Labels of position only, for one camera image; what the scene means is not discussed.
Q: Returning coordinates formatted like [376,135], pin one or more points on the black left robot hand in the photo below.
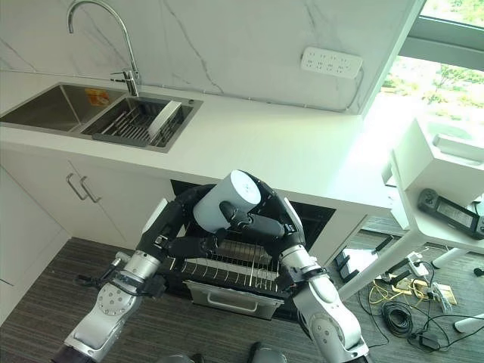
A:
[157,223]

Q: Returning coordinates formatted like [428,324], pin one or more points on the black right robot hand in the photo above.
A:
[287,215]

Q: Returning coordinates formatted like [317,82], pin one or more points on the white cylindrical cup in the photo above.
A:
[223,193]

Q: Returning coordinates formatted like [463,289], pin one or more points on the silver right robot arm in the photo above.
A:
[325,314]

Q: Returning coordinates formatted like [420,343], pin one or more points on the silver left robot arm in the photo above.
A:
[109,302]

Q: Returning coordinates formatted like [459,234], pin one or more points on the black built-in dishwasher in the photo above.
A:
[234,298]

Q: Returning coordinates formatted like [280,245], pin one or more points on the white cabinet door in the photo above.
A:
[106,196]
[22,215]

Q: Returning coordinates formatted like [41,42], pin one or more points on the black floor device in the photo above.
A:
[346,264]

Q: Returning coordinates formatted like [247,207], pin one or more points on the metal sink drain rack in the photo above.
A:
[125,126]

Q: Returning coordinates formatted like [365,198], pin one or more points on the white plate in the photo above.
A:
[162,121]

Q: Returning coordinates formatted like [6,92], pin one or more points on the white floor power strip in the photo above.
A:
[416,264]

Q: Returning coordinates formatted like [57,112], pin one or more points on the orange sink sticker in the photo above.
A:
[97,97]

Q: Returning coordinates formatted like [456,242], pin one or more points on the white side table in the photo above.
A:
[423,181]

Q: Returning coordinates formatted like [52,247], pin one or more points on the stainless steel double sink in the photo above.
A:
[49,109]

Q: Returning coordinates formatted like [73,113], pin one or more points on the black handheld controller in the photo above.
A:
[450,213]

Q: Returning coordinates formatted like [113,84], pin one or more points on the chrome gooseneck faucet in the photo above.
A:
[128,56]

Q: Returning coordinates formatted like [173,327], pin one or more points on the white box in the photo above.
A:
[453,140]

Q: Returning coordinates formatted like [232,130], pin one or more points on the black power adapter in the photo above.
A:
[426,339]

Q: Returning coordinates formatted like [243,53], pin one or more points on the white wall power strip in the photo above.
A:
[331,62]

